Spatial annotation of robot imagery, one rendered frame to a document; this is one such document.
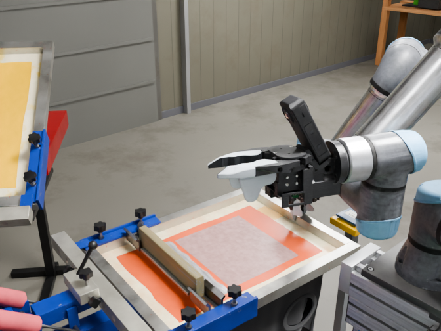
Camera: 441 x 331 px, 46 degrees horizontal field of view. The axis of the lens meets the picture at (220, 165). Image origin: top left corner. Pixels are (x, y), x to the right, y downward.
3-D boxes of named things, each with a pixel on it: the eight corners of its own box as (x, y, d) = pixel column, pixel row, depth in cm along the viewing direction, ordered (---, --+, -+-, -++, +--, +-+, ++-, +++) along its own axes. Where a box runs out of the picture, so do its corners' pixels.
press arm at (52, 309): (89, 294, 156) (87, 281, 154) (98, 305, 152) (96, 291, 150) (32, 318, 147) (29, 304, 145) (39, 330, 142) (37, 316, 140)
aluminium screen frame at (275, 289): (252, 192, 224) (252, 184, 222) (359, 254, 182) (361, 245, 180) (81, 255, 181) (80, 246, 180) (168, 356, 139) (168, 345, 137)
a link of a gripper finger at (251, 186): (228, 211, 75) (280, 198, 79) (226, 173, 73) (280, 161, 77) (218, 205, 78) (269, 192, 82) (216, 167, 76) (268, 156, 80)
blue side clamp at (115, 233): (155, 228, 199) (153, 213, 196) (161, 234, 195) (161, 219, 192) (81, 256, 183) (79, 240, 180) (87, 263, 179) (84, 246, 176)
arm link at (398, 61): (428, 66, 143) (331, 190, 169) (430, 58, 152) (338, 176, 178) (392, 44, 144) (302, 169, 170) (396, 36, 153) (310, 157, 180)
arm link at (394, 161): (426, 183, 87) (435, 136, 84) (369, 193, 84) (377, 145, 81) (398, 165, 94) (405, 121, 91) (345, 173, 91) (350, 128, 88)
